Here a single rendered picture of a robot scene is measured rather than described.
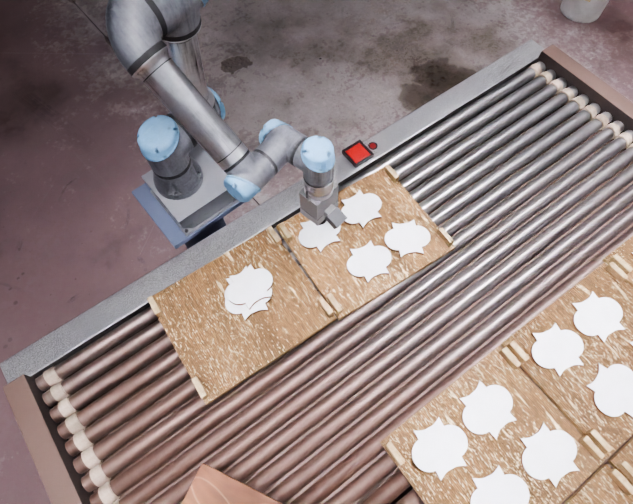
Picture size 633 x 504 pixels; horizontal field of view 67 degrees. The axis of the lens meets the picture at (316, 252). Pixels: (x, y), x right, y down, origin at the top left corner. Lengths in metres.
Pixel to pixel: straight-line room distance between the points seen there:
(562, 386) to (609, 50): 2.73
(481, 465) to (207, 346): 0.75
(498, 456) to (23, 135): 2.97
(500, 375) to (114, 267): 1.93
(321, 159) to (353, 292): 0.44
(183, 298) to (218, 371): 0.24
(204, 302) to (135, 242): 1.32
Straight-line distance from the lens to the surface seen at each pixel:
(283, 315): 1.34
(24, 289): 2.81
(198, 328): 1.37
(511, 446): 1.35
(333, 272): 1.39
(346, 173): 1.58
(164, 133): 1.39
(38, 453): 1.44
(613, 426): 1.46
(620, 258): 1.61
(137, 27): 1.08
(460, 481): 1.31
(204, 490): 1.19
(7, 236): 3.01
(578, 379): 1.45
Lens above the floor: 2.20
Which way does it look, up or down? 64 degrees down
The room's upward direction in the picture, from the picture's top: 2 degrees counter-clockwise
